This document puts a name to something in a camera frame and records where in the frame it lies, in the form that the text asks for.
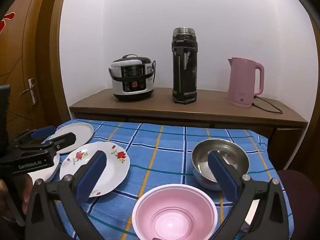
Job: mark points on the white plate with red flowers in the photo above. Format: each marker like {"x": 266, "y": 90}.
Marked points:
{"x": 113, "y": 170}

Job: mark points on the red door decoration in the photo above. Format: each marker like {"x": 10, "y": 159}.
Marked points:
{"x": 6, "y": 21}

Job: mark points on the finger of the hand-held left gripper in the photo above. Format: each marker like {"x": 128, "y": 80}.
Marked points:
{"x": 42, "y": 133}
{"x": 65, "y": 140}

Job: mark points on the white and black rice cooker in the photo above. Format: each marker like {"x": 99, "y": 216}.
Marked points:
{"x": 132, "y": 80}

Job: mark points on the pink plastic bowl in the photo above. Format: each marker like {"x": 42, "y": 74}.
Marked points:
{"x": 175, "y": 217}

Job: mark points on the tall black thermos flask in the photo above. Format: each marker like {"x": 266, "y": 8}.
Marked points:
{"x": 185, "y": 75}

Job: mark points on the person's left hand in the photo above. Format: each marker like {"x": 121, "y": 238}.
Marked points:
{"x": 26, "y": 192}

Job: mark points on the brown wooden cabinet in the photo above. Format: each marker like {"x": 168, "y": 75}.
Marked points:
{"x": 200, "y": 110}

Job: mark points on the stainless steel bowl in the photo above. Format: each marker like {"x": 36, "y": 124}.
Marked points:
{"x": 225, "y": 147}

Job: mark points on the pink electric kettle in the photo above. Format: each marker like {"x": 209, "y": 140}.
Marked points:
{"x": 242, "y": 85}

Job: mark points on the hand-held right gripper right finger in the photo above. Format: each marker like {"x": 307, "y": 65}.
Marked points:
{"x": 222, "y": 177}

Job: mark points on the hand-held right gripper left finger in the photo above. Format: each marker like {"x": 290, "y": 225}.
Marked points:
{"x": 92, "y": 177}

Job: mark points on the blue plaid tablecloth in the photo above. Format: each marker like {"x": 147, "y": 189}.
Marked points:
{"x": 162, "y": 155}

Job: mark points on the plain white plate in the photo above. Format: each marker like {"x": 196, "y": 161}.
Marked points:
{"x": 47, "y": 173}
{"x": 80, "y": 130}

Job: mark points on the wooden door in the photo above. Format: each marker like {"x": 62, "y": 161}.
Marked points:
{"x": 25, "y": 55}

